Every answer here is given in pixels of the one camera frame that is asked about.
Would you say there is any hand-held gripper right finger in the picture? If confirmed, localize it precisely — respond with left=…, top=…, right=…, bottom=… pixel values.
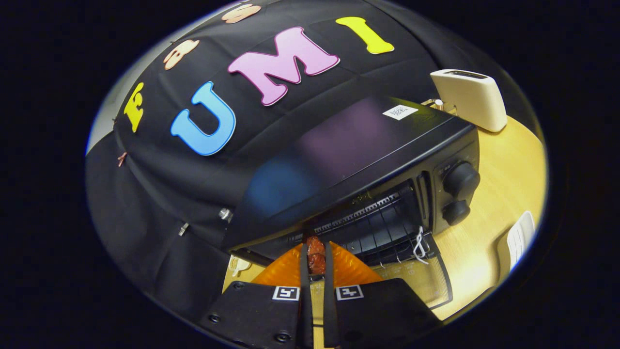
left=324, top=241, right=444, bottom=349

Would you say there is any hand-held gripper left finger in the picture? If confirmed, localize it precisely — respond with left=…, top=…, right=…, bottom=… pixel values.
left=199, top=242, right=314, bottom=349

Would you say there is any brown meat strip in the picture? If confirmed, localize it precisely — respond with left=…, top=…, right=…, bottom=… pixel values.
left=305, top=236, right=326, bottom=275

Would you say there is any black toaster oven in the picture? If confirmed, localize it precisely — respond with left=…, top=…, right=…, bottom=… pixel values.
left=224, top=95, right=481, bottom=311

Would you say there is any white toaster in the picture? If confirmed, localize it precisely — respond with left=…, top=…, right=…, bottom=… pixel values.
left=430, top=69, right=508, bottom=133

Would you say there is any white divided dish with grains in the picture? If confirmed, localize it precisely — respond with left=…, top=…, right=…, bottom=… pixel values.
left=228, top=254, right=251, bottom=278

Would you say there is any white rectangular dish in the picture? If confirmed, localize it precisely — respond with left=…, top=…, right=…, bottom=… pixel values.
left=506, top=211, right=536, bottom=270

